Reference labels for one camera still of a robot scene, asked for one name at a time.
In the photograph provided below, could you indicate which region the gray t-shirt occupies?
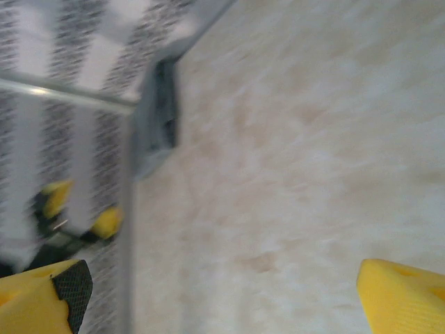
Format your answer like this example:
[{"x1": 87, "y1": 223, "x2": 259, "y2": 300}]
[{"x1": 131, "y1": 57, "x2": 184, "y2": 182}]

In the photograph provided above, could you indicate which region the thin aluminium wall rail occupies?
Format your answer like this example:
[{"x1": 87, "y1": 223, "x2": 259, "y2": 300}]
[{"x1": 120, "y1": 104, "x2": 138, "y2": 334}]

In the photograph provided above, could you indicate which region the silver aluminium frame post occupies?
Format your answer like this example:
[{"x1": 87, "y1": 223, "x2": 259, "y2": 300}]
[{"x1": 0, "y1": 77, "x2": 136, "y2": 107}]

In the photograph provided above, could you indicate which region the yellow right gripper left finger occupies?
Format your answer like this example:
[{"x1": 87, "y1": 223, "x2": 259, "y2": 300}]
[{"x1": 0, "y1": 258, "x2": 94, "y2": 334}]

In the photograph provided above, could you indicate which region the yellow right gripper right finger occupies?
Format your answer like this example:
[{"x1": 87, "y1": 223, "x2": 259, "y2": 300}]
[{"x1": 357, "y1": 257, "x2": 445, "y2": 334}]

